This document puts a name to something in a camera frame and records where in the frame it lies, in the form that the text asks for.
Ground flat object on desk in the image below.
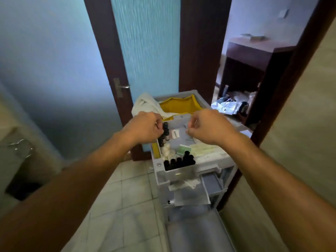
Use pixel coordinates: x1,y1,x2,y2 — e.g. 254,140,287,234
241,33,268,42

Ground cluster of black toiletry bottles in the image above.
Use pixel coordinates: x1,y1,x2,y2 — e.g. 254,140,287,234
157,122,170,148

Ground dark wooden desk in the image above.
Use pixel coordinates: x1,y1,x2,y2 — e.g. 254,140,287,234
218,37,298,96

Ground grey housekeeping cart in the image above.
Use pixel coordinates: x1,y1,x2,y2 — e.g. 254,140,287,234
150,90,239,252

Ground person's right hand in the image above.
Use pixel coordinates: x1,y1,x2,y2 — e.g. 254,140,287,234
185,109,238,146

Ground row of black toiletry bottles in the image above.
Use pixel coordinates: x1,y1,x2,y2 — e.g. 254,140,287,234
163,151,196,171

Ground pile of pale yellow packets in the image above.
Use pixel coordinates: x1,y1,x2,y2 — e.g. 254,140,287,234
190,143,219,157

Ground white small bottles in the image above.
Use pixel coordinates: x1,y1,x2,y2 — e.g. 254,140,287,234
161,143,177,161

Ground person's right forearm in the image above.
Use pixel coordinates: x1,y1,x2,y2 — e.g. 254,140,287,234
220,132,336,252

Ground white towel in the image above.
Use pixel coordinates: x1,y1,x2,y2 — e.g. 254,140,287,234
131,92,171,119

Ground dark wooden door frame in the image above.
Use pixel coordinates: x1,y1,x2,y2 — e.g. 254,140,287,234
217,0,336,211

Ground chrome wall fixture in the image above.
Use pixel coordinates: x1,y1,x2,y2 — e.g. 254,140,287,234
6,138,34,158

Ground metal door handle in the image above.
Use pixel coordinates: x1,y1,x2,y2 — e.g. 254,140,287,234
113,78,131,98

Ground person's left forearm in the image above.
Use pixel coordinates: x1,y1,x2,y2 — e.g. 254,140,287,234
0,128,138,252

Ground crumpled clear plastic bag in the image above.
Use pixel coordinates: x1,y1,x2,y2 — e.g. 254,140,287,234
211,98,241,116

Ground yellow cloth bag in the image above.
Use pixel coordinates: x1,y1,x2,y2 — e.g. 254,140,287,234
159,94,204,121

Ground person's left hand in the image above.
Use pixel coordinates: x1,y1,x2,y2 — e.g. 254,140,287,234
121,111,164,145

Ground grey cart drawer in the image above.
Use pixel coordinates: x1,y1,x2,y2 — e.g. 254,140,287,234
201,172,228,196

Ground dark wooden door frosted glass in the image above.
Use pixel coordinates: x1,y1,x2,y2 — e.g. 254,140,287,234
83,0,233,162

